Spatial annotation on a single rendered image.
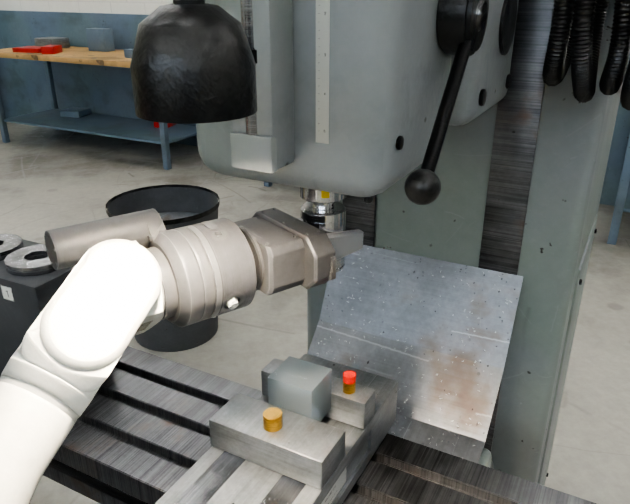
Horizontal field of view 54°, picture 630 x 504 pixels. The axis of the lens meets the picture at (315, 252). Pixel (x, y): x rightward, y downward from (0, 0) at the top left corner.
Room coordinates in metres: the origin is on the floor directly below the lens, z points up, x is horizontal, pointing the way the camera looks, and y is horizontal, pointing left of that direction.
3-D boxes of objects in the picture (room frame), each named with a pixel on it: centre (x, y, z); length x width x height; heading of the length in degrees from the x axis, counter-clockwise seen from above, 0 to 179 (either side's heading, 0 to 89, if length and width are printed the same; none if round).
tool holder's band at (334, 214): (0.60, -0.01, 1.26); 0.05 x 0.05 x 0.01
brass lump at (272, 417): (0.56, 0.05, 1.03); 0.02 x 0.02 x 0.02
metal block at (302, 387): (0.62, 0.02, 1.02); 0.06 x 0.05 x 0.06; 62
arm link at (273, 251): (0.55, 0.06, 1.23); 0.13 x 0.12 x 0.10; 37
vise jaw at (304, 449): (0.57, 0.04, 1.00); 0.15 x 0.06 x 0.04; 62
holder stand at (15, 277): (0.86, 0.46, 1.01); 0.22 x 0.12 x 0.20; 64
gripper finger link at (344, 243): (0.58, -0.03, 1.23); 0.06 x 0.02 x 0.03; 127
